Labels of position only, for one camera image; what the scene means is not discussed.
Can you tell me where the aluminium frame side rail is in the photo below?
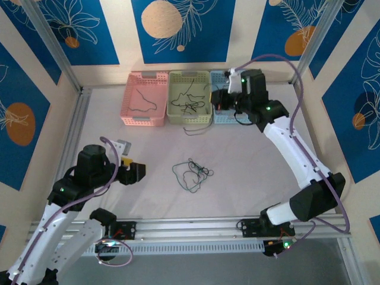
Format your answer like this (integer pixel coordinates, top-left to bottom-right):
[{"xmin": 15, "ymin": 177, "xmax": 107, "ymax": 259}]
[{"xmin": 337, "ymin": 237, "xmax": 366, "ymax": 285}]

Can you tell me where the grey slotted cable duct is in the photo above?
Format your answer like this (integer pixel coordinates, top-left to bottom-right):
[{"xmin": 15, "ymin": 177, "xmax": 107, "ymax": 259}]
[{"xmin": 71, "ymin": 240, "xmax": 265, "ymax": 258}]

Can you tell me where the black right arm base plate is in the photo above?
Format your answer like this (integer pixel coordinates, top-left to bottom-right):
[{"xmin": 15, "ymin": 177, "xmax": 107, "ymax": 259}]
[{"xmin": 238, "ymin": 218, "xmax": 296, "ymax": 238}]

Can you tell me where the thin green cable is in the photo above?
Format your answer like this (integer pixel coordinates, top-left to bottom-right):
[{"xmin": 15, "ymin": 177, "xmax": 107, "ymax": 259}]
[{"xmin": 172, "ymin": 161, "xmax": 202, "ymax": 194}]

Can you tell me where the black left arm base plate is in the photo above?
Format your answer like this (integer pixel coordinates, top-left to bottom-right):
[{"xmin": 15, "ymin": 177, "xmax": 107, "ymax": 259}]
[{"xmin": 107, "ymin": 221, "xmax": 137, "ymax": 240}]

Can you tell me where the thin dark grey cable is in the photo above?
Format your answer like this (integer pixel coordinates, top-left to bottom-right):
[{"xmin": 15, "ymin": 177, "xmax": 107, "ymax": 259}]
[{"xmin": 128, "ymin": 85, "xmax": 158, "ymax": 113}]

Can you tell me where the aluminium table side rail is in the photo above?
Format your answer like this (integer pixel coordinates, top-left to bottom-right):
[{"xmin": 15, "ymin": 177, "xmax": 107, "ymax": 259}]
[{"xmin": 58, "ymin": 87, "xmax": 92, "ymax": 182}]

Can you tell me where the white table mat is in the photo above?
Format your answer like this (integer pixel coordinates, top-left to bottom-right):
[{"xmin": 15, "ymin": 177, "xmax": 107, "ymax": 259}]
[{"xmin": 61, "ymin": 84, "xmax": 338, "ymax": 222}]

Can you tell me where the pile of strings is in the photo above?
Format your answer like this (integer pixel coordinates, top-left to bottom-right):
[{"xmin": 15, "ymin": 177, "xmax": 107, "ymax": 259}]
[{"xmin": 182, "ymin": 159, "xmax": 214, "ymax": 194}]

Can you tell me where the blue plastic basket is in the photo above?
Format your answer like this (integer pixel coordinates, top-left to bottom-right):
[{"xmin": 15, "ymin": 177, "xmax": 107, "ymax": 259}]
[{"xmin": 210, "ymin": 69, "xmax": 257, "ymax": 125}]

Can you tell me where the thin black cable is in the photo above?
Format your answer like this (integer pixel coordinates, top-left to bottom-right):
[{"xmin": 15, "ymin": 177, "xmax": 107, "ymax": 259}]
[
  {"xmin": 179, "ymin": 94, "xmax": 210, "ymax": 116},
  {"xmin": 170, "ymin": 78, "xmax": 208, "ymax": 107}
]

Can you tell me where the green plastic basket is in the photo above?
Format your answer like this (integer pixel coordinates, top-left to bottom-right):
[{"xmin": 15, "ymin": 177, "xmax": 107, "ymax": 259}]
[{"xmin": 166, "ymin": 70, "xmax": 213, "ymax": 125}]

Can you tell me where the pink plastic basket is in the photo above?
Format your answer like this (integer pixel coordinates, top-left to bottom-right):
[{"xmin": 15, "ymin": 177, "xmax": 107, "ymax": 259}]
[{"xmin": 120, "ymin": 71, "xmax": 169, "ymax": 128}]

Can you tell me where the aluminium front rail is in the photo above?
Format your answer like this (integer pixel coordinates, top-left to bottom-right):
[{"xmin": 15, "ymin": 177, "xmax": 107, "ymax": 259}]
[{"xmin": 29, "ymin": 216, "xmax": 352, "ymax": 247}]

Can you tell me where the aluminium frame post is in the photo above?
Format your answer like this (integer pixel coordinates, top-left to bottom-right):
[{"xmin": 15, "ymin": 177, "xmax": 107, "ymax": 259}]
[
  {"xmin": 20, "ymin": 0, "xmax": 84, "ymax": 93},
  {"xmin": 290, "ymin": 0, "xmax": 345, "ymax": 86}
]

